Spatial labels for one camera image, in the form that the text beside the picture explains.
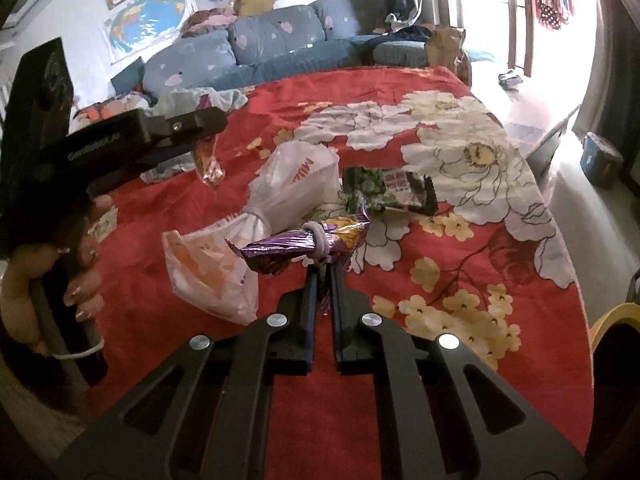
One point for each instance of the person's left forearm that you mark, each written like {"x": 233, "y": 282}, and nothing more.
{"x": 30, "y": 400}

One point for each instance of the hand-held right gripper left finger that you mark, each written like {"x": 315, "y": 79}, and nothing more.
{"x": 314, "y": 310}

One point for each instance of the small printed packet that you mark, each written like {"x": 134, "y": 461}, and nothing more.
{"x": 102, "y": 227}

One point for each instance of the pink floral cushion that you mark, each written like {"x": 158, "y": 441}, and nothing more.
{"x": 210, "y": 21}

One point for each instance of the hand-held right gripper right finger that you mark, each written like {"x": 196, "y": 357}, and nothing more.
{"x": 334, "y": 310}

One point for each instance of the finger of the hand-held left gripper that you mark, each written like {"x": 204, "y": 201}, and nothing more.
{"x": 190, "y": 127}

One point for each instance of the green snack packet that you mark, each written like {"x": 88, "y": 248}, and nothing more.
{"x": 385, "y": 190}

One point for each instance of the purple snack wrapper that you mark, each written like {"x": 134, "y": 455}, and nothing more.
{"x": 280, "y": 252}

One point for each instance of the grey leaning board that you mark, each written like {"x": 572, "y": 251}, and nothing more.
{"x": 552, "y": 140}

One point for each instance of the colourful clothes pile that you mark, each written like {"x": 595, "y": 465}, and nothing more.
{"x": 112, "y": 107}

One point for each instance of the person's left hand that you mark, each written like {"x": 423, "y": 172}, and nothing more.
{"x": 87, "y": 280}

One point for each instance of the dark round pot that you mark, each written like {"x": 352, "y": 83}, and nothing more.
{"x": 602, "y": 160}

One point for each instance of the orange shiny snack wrapper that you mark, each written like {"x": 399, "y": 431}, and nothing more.
{"x": 209, "y": 165}

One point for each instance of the yellow trash bin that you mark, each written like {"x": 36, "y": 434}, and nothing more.
{"x": 617, "y": 312}

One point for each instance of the red floral blanket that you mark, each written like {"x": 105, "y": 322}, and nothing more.
{"x": 150, "y": 200}

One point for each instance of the pale green cloth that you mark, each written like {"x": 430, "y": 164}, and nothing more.
{"x": 220, "y": 97}

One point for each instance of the blue floral sofa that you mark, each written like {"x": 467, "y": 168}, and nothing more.
{"x": 280, "y": 45}

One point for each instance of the dark clothes pile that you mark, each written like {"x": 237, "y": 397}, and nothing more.
{"x": 405, "y": 27}

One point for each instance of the glass balcony door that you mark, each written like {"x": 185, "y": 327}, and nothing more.
{"x": 480, "y": 10}

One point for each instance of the dark small floor object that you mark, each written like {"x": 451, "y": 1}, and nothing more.
{"x": 510, "y": 80}

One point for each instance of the white plastic bag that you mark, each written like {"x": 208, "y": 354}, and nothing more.
{"x": 295, "y": 175}

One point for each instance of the dark teal cushion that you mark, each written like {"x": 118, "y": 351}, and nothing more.
{"x": 129, "y": 77}

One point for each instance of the world map poster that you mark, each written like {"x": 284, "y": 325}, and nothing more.
{"x": 145, "y": 25}

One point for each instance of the yellow pillow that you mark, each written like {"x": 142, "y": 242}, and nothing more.
{"x": 255, "y": 5}

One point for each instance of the brown paper bag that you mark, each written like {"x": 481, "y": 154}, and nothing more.
{"x": 445, "y": 50}

